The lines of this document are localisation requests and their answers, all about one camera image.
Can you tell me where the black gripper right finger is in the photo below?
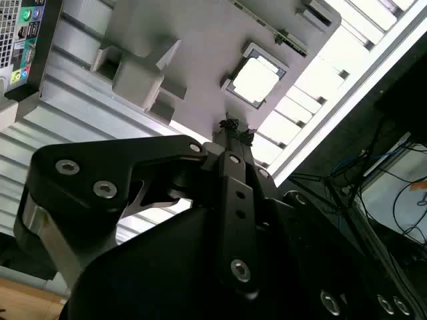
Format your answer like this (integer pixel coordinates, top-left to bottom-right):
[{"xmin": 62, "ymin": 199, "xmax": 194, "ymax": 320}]
[{"xmin": 245, "ymin": 128, "xmax": 283, "ymax": 231}]

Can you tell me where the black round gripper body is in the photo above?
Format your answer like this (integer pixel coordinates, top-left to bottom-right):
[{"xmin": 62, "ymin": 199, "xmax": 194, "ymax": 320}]
[{"xmin": 61, "ymin": 189, "xmax": 414, "ymax": 320}]

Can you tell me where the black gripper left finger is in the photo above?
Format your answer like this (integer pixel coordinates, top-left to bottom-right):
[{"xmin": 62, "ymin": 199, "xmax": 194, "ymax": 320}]
[{"xmin": 13, "ymin": 116, "xmax": 262, "ymax": 299}]

